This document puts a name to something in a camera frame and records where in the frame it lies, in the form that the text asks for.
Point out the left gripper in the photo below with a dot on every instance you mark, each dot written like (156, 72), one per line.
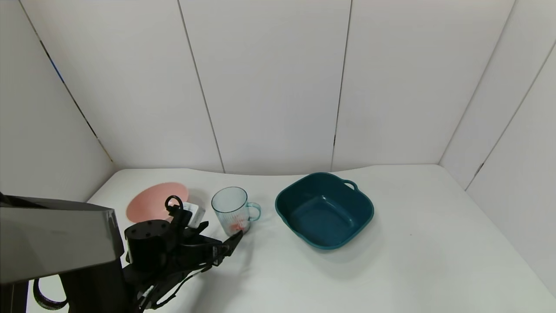
(222, 249)

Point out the red and white candy pile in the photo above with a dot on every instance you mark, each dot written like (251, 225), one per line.
(238, 226)

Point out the clear blue ribbed cup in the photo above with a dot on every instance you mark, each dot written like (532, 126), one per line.
(230, 206)

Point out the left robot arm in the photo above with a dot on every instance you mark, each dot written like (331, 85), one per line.
(56, 234)

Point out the pink plastic bowl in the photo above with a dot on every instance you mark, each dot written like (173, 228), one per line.
(150, 202)

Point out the dark teal square basin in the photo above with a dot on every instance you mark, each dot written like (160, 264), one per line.
(323, 213)

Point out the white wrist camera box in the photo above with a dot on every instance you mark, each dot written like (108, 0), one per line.
(195, 214)

